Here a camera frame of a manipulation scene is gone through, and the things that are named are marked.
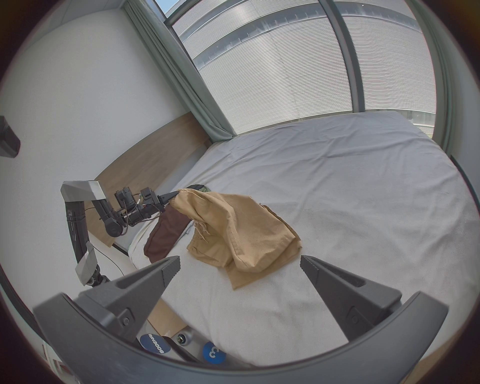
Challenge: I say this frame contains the tan shorts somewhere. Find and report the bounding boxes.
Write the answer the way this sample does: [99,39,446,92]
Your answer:
[165,188,302,290]

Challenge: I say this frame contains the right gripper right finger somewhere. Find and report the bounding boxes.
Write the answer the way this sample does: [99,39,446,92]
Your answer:
[300,255,403,343]

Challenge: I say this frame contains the grey-green curtain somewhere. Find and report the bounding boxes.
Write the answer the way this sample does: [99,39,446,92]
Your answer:
[124,0,237,142]
[410,0,460,160]

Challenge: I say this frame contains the window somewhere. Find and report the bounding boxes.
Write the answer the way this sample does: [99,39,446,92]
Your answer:
[155,0,451,151]

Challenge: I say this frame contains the brown shorts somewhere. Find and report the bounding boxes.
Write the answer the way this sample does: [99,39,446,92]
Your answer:
[143,208,188,264]

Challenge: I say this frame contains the bed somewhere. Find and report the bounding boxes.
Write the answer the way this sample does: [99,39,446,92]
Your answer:
[94,110,480,376]

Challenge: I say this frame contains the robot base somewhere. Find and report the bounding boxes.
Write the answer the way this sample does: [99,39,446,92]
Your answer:
[139,325,241,372]

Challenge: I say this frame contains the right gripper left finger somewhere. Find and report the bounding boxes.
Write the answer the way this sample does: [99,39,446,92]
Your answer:
[77,256,181,344]

